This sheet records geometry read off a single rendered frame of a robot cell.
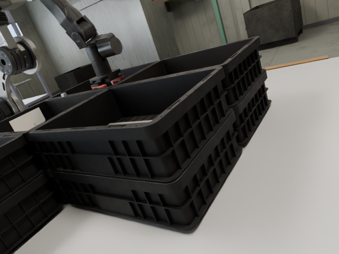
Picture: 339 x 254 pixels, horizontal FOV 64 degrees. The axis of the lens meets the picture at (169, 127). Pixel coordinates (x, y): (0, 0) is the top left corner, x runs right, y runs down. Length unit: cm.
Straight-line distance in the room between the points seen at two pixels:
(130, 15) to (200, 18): 213
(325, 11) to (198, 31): 267
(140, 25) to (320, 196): 487
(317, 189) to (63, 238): 54
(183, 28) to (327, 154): 655
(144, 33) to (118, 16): 58
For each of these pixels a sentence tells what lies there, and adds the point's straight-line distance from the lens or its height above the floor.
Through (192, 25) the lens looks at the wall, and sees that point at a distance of 697.
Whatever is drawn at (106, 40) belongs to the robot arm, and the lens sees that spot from 92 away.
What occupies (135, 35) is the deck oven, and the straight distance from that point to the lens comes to 532.
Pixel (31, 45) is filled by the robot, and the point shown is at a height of 117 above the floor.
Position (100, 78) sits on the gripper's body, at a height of 96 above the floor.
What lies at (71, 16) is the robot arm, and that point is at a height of 117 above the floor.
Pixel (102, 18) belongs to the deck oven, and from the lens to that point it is 568.
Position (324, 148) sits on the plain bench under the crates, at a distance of 69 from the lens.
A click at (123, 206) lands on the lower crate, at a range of 61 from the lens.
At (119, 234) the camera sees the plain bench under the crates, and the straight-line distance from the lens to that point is 61.
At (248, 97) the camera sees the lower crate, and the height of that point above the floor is 81.
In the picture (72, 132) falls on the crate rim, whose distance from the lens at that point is 56.
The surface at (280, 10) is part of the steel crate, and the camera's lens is 527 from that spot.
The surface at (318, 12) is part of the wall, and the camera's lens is 645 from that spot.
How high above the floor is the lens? 106
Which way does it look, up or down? 21 degrees down
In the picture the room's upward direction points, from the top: 20 degrees counter-clockwise
